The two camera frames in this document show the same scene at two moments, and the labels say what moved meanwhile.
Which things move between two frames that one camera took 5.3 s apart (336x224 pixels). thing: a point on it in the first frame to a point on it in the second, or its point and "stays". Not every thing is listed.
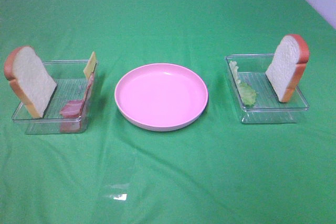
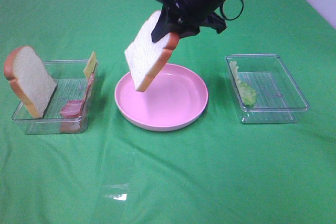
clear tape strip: [118, 171] stays
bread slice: [287, 65] to [145, 58]
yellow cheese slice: [90, 68] stays
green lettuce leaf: [249, 95] stays
